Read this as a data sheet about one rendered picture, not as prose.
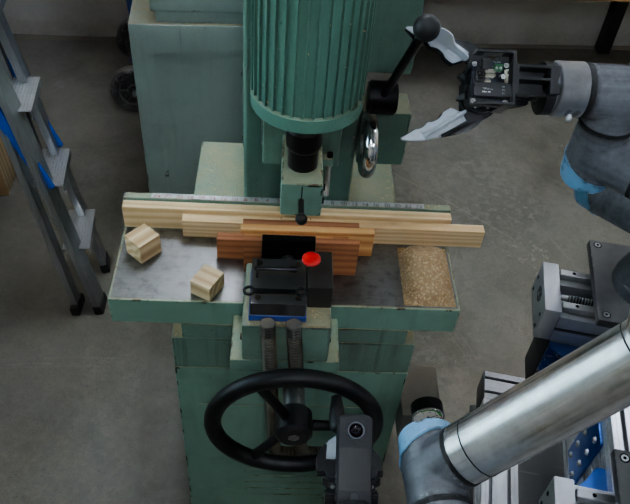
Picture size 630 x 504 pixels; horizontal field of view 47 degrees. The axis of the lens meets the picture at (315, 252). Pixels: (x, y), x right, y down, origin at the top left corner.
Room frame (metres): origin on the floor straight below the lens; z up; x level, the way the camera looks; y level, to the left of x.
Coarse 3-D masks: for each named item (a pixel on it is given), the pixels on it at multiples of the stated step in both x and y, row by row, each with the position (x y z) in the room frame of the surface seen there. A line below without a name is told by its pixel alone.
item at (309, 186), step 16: (320, 160) 0.98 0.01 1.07; (288, 176) 0.93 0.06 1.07; (304, 176) 0.94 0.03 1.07; (320, 176) 0.94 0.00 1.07; (288, 192) 0.91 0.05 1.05; (304, 192) 0.92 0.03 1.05; (320, 192) 0.92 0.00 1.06; (288, 208) 0.91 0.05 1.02; (304, 208) 0.92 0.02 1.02; (320, 208) 0.92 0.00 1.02
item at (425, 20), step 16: (432, 16) 0.86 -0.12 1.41; (416, 32) 0.85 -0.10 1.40; (432, 32) 0.84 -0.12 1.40; (416, 48) 0.90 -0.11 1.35; (400, 64) 0.96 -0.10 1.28; (384, 80) 1.13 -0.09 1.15; (368, 96) 1.11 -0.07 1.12; (384, 96) 1.09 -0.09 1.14; (368, 112) 1.11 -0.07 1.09; (384, 112) 1.09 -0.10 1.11
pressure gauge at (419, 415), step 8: (416, 400) 0.78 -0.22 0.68; (424, 400) 0.78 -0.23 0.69; (432, 400) 0.78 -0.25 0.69; (440, 400) 0.79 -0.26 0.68; (416, 408) 0.77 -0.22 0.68; (424, 408) 0.76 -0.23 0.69; (432, 408) 0.76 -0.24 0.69; (440, 408) 0.77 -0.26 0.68; (416, 416) 0.76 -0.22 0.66; (424, 416) 0.76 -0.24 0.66; (432, 416) 0.76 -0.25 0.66; (440, 416) 0.76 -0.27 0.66
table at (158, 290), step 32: (128, 256) 0.88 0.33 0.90; (160, 256) 0.88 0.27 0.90; (192, 256) 0.89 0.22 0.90; (384, 256) 0.94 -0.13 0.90; (448, 256) 0.95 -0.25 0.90; (128, 288) 0.80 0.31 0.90; (160, 288) 0.81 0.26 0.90; (224, 288) 0.82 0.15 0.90; (352, 288) 0.85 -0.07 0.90; (384, 288) 0.86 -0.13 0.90; (128, 320) 0.78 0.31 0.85; (160, 320) 0.78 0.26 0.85; (192, 320) 0.79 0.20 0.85; (224, 320) 0.79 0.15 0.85; (352, 320) 0.81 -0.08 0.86; (384, 320) 0.81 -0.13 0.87; (416, 320) 0.82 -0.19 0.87; (448, 320) 0.82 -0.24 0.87
